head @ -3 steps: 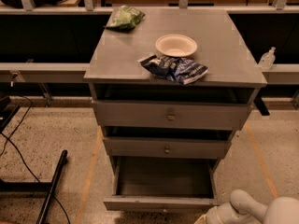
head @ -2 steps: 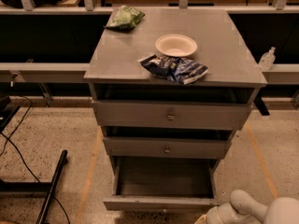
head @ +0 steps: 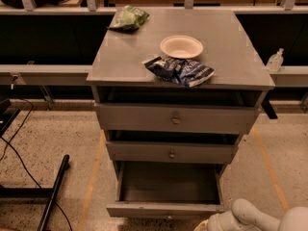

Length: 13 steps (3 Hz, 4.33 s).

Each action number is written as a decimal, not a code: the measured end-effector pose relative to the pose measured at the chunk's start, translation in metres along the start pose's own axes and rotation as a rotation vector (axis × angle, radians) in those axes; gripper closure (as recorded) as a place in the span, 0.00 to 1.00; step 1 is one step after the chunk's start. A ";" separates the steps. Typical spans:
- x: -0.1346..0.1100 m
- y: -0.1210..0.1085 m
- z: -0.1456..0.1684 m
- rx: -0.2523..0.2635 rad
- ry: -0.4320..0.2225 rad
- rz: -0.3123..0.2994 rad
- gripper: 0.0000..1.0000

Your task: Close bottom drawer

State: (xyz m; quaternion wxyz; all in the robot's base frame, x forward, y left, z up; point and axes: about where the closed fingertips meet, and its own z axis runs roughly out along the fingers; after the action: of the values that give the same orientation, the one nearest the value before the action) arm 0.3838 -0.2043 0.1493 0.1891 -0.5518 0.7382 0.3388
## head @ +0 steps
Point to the blue chip bag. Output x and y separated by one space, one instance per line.
185 72

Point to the grey bottom drawer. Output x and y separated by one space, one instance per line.
167 190

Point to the green chip bag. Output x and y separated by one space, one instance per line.
130 19

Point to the clear sanitizer bottle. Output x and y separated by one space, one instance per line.
275 61

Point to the grey drawer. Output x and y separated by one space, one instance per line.
167 190
169 152
175 118

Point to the white paper bowl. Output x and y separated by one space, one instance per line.
181 47

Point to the grey middle drawer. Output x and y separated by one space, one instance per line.
169 152

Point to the grey top drawer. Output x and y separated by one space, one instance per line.
175 118

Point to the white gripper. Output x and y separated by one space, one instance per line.
214 224

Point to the grey metal shelf rail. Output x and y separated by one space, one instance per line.
44 74

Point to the grey wooden drawer cabinet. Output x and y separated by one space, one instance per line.
181 90

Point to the black stand leg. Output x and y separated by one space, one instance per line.
45 196

